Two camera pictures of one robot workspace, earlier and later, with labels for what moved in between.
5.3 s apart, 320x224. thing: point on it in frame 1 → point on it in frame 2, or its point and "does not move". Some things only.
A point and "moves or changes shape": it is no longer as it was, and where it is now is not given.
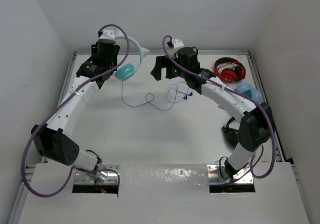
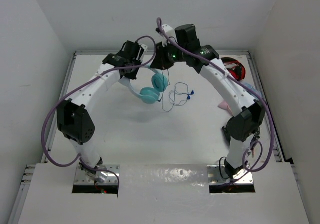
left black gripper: (113, 59) → (138, 62)
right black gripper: (161, 62) → (160, 61)
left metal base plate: (82, 178) does not move
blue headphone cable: (186, 96) → (179, 96)
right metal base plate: (215, 176) does not move
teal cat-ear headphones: (128, 71) moves or changes shape
